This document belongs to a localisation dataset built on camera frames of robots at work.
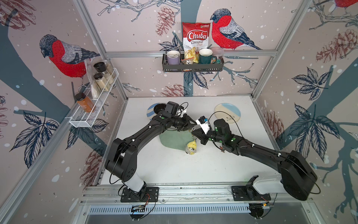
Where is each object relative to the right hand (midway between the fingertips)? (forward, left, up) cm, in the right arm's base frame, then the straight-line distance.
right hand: (193, 130), depth 80 cm
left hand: (+3, -3, +5) cm, 6 cm away
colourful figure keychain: (-10, -16, 0) cm, 19 cm away
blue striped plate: (+24, +33, -14) cm, 43 cm away
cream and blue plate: (+28, -29, -16) cm, 44 cm away
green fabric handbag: (-2, +10, -7) cm, 13 cm away
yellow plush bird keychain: (-8, +1, -3) cm, 9 cm away
